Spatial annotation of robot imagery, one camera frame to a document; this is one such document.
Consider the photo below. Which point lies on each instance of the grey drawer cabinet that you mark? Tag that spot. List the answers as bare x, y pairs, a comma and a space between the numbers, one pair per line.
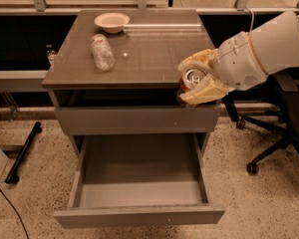
147, 53

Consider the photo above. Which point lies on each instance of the white paper bowl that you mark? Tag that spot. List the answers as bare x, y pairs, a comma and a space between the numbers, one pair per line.
112, 23

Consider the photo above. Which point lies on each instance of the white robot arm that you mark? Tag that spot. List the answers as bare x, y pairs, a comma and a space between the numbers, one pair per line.
276, 43

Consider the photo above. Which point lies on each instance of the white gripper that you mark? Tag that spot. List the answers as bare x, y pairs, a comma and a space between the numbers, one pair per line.
238, 63

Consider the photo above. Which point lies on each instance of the closed grey top drawer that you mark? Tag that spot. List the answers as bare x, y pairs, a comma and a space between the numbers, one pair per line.
138, 120

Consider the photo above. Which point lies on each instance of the small bottle behind cabinet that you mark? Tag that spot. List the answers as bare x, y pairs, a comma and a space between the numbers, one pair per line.
51, 53

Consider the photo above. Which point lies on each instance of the clear plastic water bottle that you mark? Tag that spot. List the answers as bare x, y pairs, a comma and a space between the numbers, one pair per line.
102, 52

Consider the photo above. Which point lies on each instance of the black metal bar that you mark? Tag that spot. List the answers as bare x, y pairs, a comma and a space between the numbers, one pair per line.
12, 176

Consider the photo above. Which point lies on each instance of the orange soda can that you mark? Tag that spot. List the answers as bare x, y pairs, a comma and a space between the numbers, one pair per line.
192, 81

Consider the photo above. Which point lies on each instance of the open grey middle drawer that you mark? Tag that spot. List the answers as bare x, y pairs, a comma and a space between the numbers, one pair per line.
140, 180

